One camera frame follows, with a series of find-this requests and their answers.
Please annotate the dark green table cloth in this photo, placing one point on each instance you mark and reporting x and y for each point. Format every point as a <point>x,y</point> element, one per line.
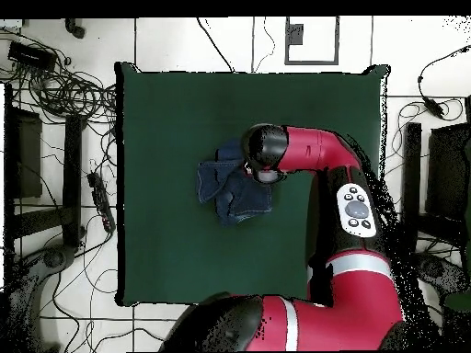
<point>165,128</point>

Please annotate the black stand bar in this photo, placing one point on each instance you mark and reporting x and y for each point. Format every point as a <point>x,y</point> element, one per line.
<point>71,176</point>
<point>411,165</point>

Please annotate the dark grey stand foot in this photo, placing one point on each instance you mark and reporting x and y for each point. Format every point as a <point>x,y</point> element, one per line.
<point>436,268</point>
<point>53,259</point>

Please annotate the blue denim jeans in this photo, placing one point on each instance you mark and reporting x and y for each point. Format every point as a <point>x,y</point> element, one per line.
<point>239,202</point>

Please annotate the black power strip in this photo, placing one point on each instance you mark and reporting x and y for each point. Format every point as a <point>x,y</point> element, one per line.
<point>101,200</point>

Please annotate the small black curved object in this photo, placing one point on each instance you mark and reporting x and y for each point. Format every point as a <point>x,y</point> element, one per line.
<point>77,32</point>

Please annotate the black power adapter box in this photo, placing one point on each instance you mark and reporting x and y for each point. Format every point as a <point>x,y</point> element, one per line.
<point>31,55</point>

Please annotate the grey square frame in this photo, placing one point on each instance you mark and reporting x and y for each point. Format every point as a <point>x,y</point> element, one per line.
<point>312,62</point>

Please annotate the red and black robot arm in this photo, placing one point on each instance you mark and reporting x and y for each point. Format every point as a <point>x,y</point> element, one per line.
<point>349,294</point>

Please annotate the dark green fabric piece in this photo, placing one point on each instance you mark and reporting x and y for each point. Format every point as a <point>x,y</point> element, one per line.
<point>458,301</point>

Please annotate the small dark grey square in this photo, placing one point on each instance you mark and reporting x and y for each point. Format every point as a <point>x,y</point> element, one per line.
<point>295,35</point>

